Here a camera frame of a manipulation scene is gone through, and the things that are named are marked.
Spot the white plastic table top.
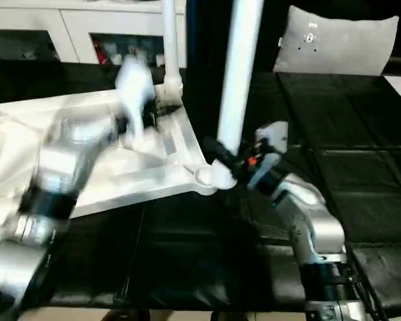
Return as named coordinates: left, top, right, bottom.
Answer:
left=0, top=83, right=238, bottom=237

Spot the white plastic table leg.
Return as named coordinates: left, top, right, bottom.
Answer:
left=160, top=0, right=184, bottom=96
left=210, top=0, right=265, bottom=190

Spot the black work mat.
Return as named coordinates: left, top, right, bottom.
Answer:
left=0, top=60, right=401, bottom=310

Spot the white glass-door cabinet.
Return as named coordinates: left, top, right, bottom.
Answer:
left=0, top=0, right=188, bottom=66

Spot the black box with gold label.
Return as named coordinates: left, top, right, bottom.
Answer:
left=185, top=0, right=291, bottom=73

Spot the grey cushion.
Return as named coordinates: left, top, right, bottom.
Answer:
left=273, top=5, right=400, bottom=76

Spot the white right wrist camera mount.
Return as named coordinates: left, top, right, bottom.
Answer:
left=247, top=120, right=289, bottom=195

